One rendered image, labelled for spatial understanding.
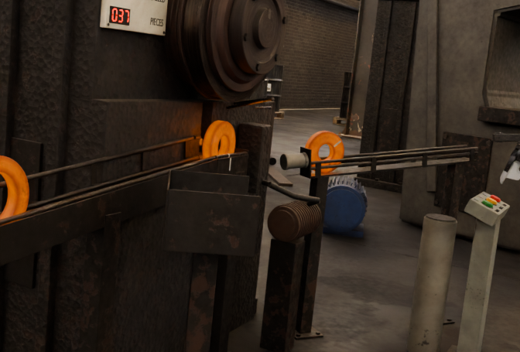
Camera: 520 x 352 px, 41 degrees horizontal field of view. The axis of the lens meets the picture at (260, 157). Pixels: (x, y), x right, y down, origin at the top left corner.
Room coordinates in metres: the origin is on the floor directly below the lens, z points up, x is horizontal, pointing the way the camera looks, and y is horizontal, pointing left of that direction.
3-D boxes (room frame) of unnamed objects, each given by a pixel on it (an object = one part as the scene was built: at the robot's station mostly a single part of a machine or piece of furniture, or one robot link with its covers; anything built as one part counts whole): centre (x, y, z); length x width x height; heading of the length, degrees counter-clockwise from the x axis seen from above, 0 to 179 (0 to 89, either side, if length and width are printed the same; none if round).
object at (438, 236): (2.48, -0.68, 0.26); 0.12 x 0.12 x 0.52
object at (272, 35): (2.14, 0.04, 1.11); 0.28 x 0.06 x 0.28; 152
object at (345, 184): (4.37, -0.56, 0.17); 0.57 x 0.31 x 0.34; 172
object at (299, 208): (2.41, -0.15, 0.27); 0.22 x 0.13 x 0.53; 152
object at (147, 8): (1.93, 0.38, 1.15); 0.26 x 0.02 x 0.18; 152
